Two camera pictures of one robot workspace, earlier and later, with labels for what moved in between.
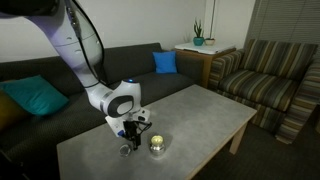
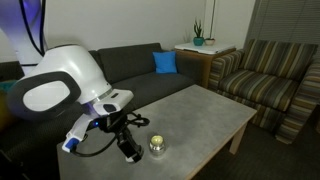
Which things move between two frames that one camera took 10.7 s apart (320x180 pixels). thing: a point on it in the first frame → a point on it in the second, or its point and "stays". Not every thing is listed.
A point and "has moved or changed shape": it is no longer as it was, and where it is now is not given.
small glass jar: (157, 145) stays
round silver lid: (124, 150) has moved or changed shape
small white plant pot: (209, 41) stays
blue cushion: (165, 61) stays
